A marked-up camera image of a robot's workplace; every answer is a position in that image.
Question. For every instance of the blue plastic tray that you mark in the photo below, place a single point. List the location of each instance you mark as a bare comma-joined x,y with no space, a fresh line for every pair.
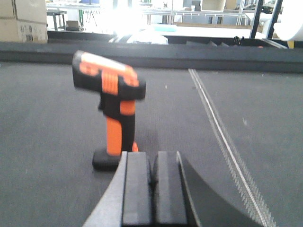
164,28

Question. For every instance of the black conveyor side rail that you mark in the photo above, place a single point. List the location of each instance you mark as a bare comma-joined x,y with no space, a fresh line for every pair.
181,52

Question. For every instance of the orange black barcode scanner gun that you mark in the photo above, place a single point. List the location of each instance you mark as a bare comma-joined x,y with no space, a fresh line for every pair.
119,88

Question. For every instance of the stacked cardboard boxes background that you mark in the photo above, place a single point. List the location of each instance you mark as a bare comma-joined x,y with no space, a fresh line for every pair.
23,21

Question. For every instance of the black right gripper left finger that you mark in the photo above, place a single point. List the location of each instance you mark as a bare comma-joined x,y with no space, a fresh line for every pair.
127,202

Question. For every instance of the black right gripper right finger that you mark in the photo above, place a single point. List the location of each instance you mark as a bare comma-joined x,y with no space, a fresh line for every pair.
183,199

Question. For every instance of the white foam roll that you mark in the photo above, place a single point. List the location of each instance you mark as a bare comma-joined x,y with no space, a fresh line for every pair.
290,28

